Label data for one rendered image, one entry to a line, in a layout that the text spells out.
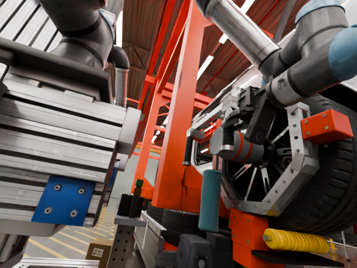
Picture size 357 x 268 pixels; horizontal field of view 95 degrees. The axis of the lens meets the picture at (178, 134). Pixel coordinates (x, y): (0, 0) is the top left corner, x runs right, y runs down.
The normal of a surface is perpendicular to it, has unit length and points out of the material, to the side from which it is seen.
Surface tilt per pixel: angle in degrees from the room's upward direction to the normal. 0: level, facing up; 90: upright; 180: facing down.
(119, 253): 90
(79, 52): 72
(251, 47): 124
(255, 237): 90
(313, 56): 90
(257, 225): 90
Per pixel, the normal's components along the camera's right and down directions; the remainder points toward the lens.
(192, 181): 0.34, -0.30
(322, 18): -0.59, -0.38
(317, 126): -0.93, -0.25
